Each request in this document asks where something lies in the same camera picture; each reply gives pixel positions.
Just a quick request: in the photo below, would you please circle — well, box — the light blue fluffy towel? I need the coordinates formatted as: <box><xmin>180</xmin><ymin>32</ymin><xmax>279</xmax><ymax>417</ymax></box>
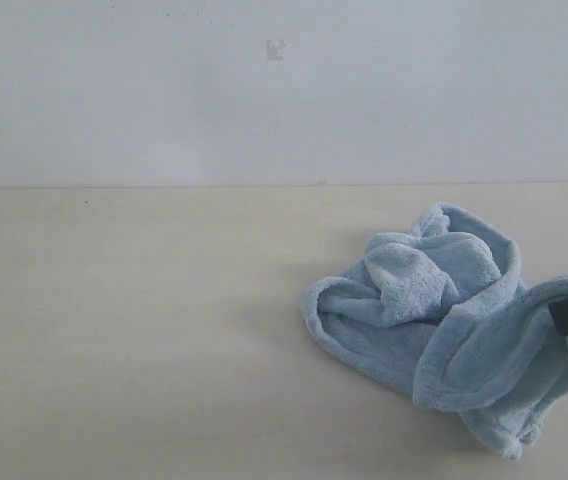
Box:
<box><xmin>300</xmin><ymin>203</ymin><xmax>568</xmax><ymax>459</ymax></box>

